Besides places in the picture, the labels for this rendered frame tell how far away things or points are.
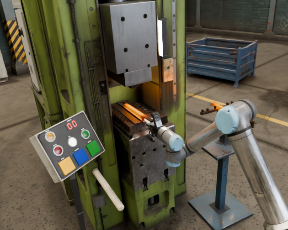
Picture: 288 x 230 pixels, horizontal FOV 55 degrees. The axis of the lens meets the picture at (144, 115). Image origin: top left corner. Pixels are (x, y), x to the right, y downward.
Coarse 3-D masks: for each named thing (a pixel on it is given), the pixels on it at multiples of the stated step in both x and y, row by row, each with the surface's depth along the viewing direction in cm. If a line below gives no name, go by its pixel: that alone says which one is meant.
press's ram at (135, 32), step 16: (128, 0) 184; (144, 0) 174; (112, 16) 158; (128, 16) 162; (144, 16) 168; (112, 32) 161; (128, 32) 166; (144, 32) 171; (112, 48) 167; (128, 48) 170; (144, 48) 175; (112, 64) 174; (128, 64) 174; (144, 64) 179
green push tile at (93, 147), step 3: (93, 141) 164; (87, 144) 162; (90, 144) 162; (93, 144) 164; (96, 144) 165; (87, 147) 161; (90, 147) 162; (93, 147) 163; (96, 147) 165; (99, 147) 166; (90, 150) 161; (93, 150) 163; (96, 150) 164; (99, 150) 166; (90, 153) 161; (93, 153) 162; (96, 153) 164
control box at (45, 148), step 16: (80, 112) 165; (48, 128) 148; (64, 128) 155; (80, 128) 162; (32, 144) 147; (48, 144) 146; (64, 144) 152; (80, 144) 159; (48, 160) 144; (64, 176) 147
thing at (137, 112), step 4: (124, 104) 218; (128, 104) 217; (128, 108) 211; (132, 108) 209; (136, 112) 201; (140, 112) 200; (140, 116) 196; (144, 116) 192; (148, 116) 192; (152, 120) 186
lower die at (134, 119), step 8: (112, 104) 226; (120, 104) 222; (112, 112) 214; (120, 112) 211; (128, 112) 210; (144, 112) 208; (120, 120) 203; (128, 120) 200; (136, 120) 197; (128, 128) 192; (136, 128) 194; (144, 128) 198
